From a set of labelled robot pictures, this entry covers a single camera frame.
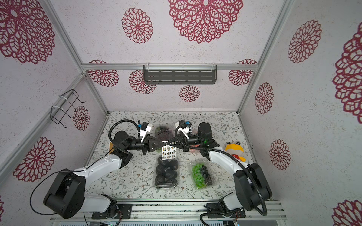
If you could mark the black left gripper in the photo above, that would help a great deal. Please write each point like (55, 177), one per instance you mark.
(152, 145)

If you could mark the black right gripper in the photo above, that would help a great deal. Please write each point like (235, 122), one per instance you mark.
(184, 141)

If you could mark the sticker label sheet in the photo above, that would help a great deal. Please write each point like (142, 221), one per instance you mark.
(168, 152)

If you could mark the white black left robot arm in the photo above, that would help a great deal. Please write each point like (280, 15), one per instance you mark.
(67, 195)

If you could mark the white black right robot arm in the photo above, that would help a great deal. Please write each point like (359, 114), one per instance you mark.
(251, 187)

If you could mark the clear box purple grapes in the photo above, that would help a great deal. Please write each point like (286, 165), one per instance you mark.
(164, 133)

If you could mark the white wooden tissue box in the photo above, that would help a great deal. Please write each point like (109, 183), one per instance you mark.
(111, 147)

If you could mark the clear box green grapes blueberries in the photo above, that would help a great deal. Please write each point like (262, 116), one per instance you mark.
(201, 174)

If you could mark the yellow red plush toy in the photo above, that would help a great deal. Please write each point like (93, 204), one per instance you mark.
(236, 150)

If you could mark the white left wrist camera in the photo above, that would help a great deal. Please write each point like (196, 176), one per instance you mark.
(145, 128)

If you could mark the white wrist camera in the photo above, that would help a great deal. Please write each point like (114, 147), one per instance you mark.
(145, 128)
(184, 129)

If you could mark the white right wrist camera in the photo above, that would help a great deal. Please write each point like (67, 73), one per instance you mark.
(184, 129)

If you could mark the grey metal wall shelf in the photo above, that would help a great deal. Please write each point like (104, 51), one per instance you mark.
(180, 75)

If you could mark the aluminium mounting rail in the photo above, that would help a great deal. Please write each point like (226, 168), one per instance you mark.
(144, 212)

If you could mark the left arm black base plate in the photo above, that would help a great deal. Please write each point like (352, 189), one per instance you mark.
(122, 211)

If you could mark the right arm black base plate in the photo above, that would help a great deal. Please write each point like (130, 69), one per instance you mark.
(217, 210)

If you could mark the black wire wall rack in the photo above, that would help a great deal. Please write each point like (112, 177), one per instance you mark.
(58, 113)

